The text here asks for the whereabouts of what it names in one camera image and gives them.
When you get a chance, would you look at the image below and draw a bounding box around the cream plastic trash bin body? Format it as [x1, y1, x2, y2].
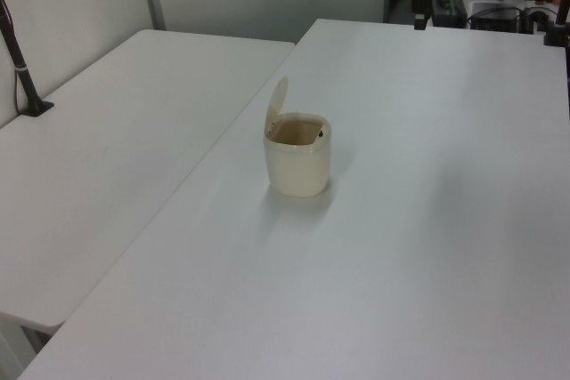
[263, 111, 333, 198]

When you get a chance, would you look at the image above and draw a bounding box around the cream hinged trash bin lid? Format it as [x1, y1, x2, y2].
[265, 76, 292, 139]

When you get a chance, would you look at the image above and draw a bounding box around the white side table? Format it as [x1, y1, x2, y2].
[0, 28, 297, 336]

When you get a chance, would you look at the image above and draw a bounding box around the black box with green light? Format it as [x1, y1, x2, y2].
[433, 0, 468, 28]

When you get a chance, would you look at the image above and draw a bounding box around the black electronic device box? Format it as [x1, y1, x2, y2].
[468, 1, 523, 33]

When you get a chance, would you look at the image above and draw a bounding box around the black camera pole with base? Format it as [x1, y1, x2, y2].
[0, 0, 55, 117]

